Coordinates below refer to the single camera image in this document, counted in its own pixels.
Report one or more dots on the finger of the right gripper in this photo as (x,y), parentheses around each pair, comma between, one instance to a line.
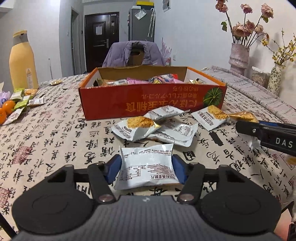
(279,139)
(280,125)

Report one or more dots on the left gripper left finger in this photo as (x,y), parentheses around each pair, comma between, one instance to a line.
(101,175)

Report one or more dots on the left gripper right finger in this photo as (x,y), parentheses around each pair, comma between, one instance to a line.
(191,177)

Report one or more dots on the white oat crisp packet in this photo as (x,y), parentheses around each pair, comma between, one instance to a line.
(146,167)

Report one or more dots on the pink snack packet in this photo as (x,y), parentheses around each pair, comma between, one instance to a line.
(131,81)

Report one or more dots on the red blue chips bag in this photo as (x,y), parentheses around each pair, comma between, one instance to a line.
(166,78)

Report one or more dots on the folded grey patterned cloth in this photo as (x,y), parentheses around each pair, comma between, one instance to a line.
(254,91)

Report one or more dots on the floral small vase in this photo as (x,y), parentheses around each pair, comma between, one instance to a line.
(275,79)

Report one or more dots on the calligraphy print tablecloth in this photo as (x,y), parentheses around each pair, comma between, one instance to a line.
(45,138)

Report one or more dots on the pink flower vase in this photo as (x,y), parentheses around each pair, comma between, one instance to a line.
(238,59)

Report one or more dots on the orange cardboard box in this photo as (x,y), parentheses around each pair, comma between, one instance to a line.
(195,91)

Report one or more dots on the white packet on table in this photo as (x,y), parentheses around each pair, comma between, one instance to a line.
(36,102)

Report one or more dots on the small nut snack packet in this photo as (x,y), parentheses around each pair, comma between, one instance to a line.
(55,82)

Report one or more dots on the dried pink roses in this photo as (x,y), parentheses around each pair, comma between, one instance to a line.
(248,32)

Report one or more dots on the white packet near mandarins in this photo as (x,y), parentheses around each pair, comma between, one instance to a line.
(13,117)

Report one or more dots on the green bar on table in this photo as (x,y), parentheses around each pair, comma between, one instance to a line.
(24,102)
(18,94)

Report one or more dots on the orange mandarin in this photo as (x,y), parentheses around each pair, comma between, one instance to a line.
(8,106)
(2,116)

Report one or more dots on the purple jacket on chair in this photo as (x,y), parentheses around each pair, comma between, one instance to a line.
(119,53)

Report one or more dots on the wooden chair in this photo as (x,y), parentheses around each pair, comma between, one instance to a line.
(136,57)

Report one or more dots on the purple tissue pack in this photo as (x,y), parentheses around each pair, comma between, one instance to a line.
(4,96)

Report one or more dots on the yellow thermos bottle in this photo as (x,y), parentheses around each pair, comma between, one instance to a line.
(22,63)

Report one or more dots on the dark entrance door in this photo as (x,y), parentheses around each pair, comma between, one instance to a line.
(100,32)

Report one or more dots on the grey refrigerator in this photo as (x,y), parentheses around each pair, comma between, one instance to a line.
(140,27)

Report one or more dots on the yellow box on fridge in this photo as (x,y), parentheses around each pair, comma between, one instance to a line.
(144,3)

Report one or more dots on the wall panel box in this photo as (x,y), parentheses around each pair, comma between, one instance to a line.
(166,5)

